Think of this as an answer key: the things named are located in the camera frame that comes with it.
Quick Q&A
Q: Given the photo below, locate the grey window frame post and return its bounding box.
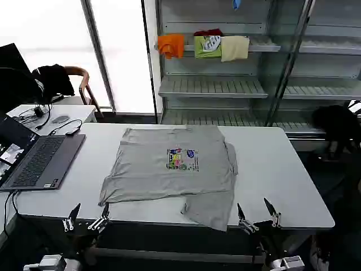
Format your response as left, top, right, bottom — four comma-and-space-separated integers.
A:
80, 0, 117, 113

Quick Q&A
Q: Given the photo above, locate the grey printed t-shirt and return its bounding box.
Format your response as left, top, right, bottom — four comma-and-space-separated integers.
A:
97, 125, 239, 232

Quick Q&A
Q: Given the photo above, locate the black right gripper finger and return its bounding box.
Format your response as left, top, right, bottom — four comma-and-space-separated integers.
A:
236, 202, 259, 233
263, 196, 282, 228

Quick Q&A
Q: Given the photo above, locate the dark grey open laptop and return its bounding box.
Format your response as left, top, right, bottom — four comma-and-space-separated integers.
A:
0, 114, 87, 193

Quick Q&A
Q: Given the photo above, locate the small grey pad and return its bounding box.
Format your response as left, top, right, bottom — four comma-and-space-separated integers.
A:
51, 114, 71, 124

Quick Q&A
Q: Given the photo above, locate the black cable with dongle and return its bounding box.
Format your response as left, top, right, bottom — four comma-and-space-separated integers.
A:
47, 119, 83, 137

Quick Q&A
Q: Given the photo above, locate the wooden chair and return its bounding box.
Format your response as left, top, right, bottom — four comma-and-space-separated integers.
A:
63, 66, 104, 118

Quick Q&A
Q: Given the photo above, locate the small white side table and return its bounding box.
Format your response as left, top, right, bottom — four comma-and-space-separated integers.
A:
5, 103, 98, 138

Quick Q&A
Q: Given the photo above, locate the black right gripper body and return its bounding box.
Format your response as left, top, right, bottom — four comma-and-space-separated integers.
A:
248, 221, 286, 265

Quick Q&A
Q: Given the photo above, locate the thin black pole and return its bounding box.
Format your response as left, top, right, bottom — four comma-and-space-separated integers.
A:
140, 0, 158, 125

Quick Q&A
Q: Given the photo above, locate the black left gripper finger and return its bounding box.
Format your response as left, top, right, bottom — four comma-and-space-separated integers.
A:
62, 202, 82, 233
87, 203, 111, 231

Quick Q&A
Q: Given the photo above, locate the black laptop power cable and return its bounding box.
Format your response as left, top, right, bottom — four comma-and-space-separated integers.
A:
3, 189, 20, 237

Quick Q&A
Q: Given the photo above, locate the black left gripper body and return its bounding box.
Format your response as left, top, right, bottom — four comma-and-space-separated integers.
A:
60, 222, 110, 262

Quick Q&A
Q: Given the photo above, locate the grey shelf rack with cloths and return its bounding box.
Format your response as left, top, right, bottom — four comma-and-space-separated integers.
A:
154, 0, 283, 128

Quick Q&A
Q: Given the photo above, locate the black jacket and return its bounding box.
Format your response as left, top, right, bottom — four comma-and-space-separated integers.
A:
32, 64, 76, 98

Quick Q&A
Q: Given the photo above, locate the empty grey shelf rack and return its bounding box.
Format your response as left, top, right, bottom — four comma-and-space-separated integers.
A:
267, 0, 361, 139

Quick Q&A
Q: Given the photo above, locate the black monitor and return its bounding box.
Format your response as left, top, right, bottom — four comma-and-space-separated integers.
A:
0, 42, 31, 85

